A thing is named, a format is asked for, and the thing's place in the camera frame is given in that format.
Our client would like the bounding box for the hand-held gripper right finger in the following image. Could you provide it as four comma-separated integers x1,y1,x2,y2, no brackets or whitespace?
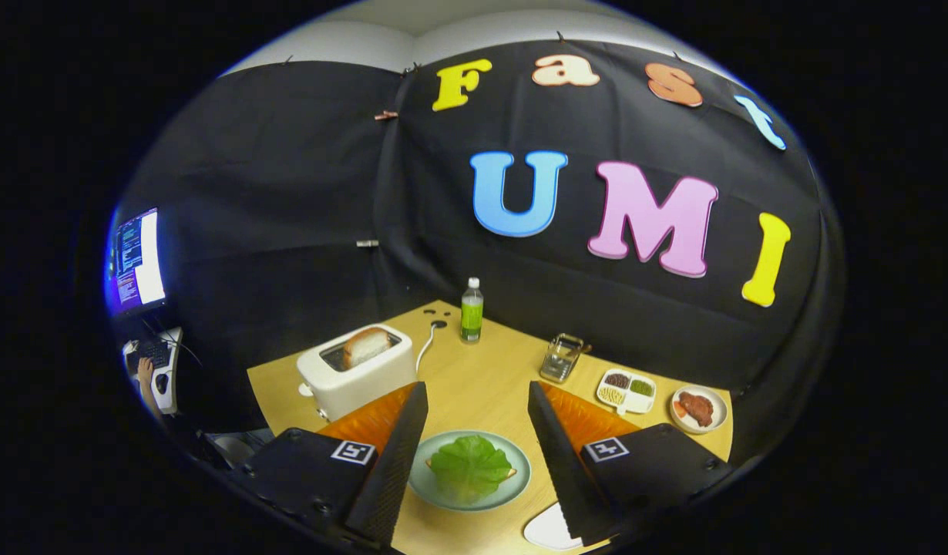
528,380,733,544

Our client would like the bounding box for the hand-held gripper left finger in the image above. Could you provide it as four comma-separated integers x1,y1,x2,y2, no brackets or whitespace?
239,382,429,548

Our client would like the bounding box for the green lettuce leaf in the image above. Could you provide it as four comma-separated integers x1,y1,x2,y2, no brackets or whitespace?
429,435,515,506

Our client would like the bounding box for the toast bread slice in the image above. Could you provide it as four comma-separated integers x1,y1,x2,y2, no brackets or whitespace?
343,327,392,369

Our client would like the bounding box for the pale green round plate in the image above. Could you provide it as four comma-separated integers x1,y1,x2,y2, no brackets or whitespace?
408,430,532,512

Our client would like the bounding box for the white rounded flat plate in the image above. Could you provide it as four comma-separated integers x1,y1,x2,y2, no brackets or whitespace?
523,503,584,551

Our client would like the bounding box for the white toaster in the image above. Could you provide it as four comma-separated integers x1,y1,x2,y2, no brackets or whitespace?
297,324,417,422

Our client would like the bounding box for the white divided dish with beans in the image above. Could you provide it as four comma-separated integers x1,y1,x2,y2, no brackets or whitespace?
596,368,657,415

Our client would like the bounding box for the clear glass holder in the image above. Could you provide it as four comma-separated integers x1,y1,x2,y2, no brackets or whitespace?
540,333,585,384

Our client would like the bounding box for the brown cooked meat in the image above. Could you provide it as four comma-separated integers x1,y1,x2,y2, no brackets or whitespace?
678,392,715,427

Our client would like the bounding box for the green label plastic bottle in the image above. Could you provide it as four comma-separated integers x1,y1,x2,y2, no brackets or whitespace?
461,277,484,343

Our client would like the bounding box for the round white plate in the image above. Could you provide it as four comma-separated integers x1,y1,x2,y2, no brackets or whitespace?
671,385,728,434

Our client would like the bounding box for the white side desk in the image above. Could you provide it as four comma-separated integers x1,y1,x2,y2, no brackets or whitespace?
123,328,183,415

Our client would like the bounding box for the black keyboard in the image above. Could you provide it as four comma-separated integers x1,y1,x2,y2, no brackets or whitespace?
127,339,174,371

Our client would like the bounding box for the black backdrop cloth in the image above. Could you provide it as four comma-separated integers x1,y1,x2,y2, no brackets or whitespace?
116,39,845,463

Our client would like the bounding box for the computer monitor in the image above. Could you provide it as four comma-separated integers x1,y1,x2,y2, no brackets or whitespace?
108,208,166,313

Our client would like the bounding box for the white toaster power cable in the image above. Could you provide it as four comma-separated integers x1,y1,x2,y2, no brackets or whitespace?
416,322,444,375

